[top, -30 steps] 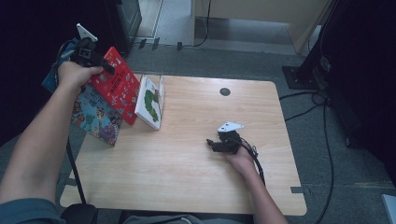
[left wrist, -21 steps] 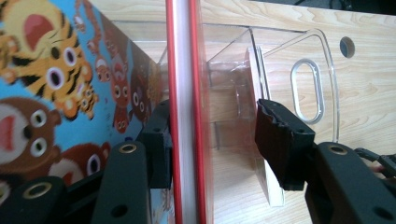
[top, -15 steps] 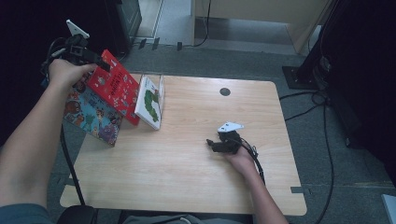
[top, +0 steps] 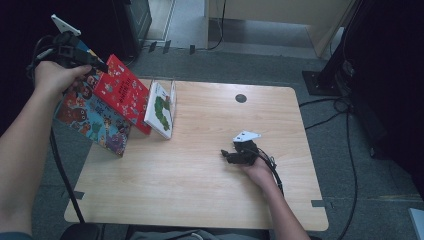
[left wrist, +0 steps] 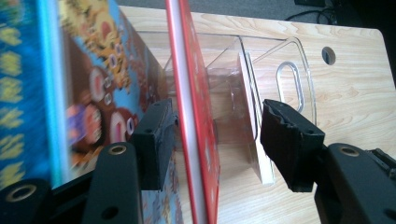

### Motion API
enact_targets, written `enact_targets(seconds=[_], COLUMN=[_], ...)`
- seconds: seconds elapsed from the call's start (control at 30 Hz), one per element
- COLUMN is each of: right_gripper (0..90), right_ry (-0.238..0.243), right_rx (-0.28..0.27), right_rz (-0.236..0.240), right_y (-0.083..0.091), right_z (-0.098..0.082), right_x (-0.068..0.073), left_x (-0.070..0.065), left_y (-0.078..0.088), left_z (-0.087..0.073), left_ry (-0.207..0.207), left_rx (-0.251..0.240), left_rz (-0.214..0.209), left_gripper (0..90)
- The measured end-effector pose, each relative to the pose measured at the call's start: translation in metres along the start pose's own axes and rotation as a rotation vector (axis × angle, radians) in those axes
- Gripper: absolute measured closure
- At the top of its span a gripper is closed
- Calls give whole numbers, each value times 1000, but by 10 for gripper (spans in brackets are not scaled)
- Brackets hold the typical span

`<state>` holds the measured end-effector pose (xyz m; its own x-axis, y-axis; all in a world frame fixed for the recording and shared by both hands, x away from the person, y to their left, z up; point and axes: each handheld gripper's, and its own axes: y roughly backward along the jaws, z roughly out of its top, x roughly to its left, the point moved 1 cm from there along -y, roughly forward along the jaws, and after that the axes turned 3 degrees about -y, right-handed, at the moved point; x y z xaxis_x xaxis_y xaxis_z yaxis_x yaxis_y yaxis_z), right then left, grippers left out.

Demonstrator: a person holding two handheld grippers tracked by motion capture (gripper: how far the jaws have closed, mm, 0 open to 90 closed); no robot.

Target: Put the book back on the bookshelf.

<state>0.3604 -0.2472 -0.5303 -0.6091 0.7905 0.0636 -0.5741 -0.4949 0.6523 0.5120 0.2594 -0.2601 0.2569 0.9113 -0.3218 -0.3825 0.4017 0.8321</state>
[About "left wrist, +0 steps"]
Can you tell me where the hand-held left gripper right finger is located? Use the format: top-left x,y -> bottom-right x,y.
260,98 -> 326,193

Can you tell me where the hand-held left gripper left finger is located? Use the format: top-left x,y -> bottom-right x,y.
129,98 -> 178,191

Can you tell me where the dark blue monster picture book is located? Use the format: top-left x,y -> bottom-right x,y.
0,0 -> 68,190

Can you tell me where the black table cable grommet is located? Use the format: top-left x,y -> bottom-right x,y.
321,46 -> 337,66

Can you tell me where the white caterpillar picture book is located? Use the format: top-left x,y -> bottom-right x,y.
237,50 -> 276,187

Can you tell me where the red picture book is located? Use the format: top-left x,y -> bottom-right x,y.
164,0 -> 221,224

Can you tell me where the black floor cable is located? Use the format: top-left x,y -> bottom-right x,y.
284,8 -> 337,24

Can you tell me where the light blue many-monsters picture book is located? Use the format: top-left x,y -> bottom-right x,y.
59,0 -> 185,224

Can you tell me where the clear acrylic book rack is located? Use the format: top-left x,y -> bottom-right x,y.
136,29 -> 318,188

